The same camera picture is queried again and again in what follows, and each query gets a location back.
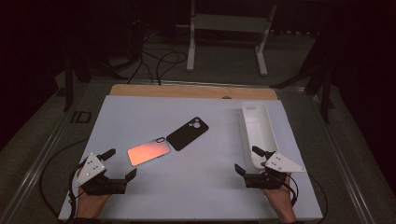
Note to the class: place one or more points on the pink phone case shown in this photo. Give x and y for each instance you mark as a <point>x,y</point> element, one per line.
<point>148,152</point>

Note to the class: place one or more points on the white work board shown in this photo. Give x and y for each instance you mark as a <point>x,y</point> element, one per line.
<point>193,186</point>

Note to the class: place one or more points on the black tripod stand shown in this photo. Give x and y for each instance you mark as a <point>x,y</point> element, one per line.
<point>325,99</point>
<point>69,90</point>

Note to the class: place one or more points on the person's right hand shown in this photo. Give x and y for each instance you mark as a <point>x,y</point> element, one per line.
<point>283,202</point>

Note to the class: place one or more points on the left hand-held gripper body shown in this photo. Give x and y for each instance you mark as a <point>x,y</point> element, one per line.
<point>102,186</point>

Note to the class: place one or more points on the black phone case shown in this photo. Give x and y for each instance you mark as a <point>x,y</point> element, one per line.
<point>186,133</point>

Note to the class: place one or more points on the person's left hand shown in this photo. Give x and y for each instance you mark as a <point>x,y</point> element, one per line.
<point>90,205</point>

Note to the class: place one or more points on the white metal stand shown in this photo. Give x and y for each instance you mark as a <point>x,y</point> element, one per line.
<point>230,23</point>

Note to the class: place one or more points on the white long plastic bin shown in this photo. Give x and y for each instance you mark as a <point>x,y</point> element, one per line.
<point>260,130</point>

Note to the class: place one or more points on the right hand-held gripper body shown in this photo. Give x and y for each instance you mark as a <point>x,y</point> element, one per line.
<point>264,181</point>

